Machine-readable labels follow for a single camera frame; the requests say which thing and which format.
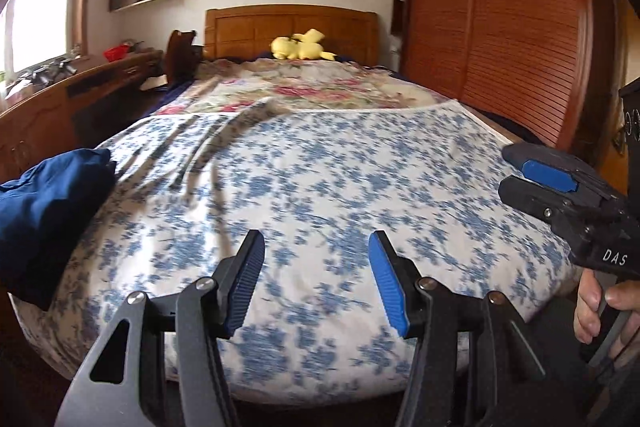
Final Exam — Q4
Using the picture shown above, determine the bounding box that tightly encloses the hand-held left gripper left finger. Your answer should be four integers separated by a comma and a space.
54, 229, 266, 427

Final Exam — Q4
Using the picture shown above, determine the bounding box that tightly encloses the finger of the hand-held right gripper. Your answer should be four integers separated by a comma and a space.
502, 142, 621, 204
499, 177, 601, 253

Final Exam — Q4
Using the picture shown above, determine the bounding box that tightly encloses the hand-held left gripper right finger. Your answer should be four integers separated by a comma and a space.
368, 231, 546, 427

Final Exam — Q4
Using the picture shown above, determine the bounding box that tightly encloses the navy blue suit jacket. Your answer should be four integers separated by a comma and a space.
0, 148, 118, 313

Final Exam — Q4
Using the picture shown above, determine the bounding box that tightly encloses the person's right hand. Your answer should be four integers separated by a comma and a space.
574, 269, 640, 345

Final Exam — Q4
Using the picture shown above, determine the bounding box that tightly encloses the blue floral bed sheet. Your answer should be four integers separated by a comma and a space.
10, 99, 576, 408

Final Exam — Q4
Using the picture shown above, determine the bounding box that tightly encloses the wooden door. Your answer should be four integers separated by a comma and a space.
607, 0, 640, 188

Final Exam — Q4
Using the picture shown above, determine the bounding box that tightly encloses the wooden louvered wardrobe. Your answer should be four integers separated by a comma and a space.
390, 0, 616, 168

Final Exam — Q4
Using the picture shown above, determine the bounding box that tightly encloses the pink floral quilt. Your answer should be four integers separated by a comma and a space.
160, 57, 453, 115

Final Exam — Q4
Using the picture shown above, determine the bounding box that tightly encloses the dark wooden chair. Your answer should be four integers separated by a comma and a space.
165, 29, 206, 88

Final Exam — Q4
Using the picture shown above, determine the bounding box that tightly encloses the yellow plush toy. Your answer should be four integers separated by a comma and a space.
270, 28, 336, 62

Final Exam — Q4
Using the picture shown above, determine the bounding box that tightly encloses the wooden bed headboard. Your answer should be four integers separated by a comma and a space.
204, 4, 381, 62

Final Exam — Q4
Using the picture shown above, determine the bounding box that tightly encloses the wooden desk cabinet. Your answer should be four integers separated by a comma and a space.
0, 49, 166, 182

